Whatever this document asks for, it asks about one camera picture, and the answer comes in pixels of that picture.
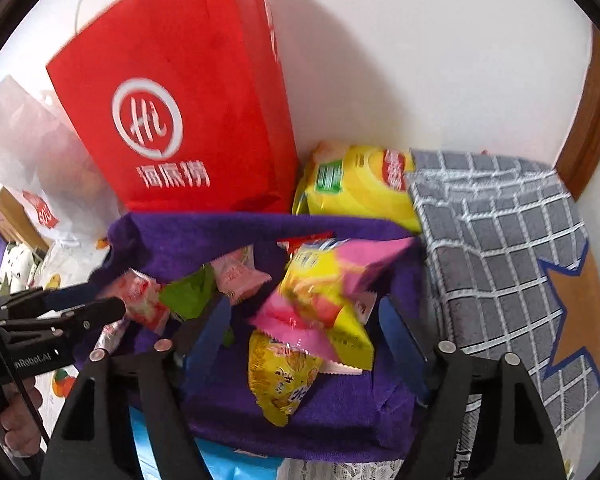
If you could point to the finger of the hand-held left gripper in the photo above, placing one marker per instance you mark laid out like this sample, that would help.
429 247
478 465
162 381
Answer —
65 296
95 312

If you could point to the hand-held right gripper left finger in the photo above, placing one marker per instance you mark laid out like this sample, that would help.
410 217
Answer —
210 340

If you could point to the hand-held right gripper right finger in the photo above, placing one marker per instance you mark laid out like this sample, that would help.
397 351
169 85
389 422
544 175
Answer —
405 350

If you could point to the long red white candy packet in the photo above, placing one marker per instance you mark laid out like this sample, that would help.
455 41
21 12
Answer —
111 335

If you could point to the red white snack packet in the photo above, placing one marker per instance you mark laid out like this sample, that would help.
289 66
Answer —
140 295

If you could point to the purple towel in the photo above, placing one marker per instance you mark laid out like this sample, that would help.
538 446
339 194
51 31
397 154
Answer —
330 410

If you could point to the pink yellow snack packet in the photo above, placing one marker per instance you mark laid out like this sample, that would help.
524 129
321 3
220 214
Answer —
320 290

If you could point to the gold red snack packet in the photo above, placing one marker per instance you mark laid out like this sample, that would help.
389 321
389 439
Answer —
300 245

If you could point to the person's left hand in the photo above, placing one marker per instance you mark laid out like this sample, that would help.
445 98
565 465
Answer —
22 420

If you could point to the green triangular snack packet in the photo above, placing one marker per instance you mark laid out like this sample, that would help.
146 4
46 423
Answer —
187 295

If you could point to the white spotted pillow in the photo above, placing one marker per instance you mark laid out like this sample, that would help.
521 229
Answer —
15 265

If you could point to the small pale pink snack packet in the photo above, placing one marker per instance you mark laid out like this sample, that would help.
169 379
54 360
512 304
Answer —
240 275

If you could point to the cardboard box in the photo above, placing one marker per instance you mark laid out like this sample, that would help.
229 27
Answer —
20 215

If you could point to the grey checked cloth with star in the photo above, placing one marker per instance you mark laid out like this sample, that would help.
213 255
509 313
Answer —
490 240

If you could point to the white plastic shopping bag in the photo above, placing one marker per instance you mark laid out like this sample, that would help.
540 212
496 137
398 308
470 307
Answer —
25 150

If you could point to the yellow chips bag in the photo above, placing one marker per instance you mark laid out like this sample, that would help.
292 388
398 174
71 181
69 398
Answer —
360 185

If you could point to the red paper bag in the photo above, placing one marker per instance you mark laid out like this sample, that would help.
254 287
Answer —
180 60

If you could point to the brown wooden door frame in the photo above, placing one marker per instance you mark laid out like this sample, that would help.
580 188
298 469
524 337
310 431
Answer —
595 125

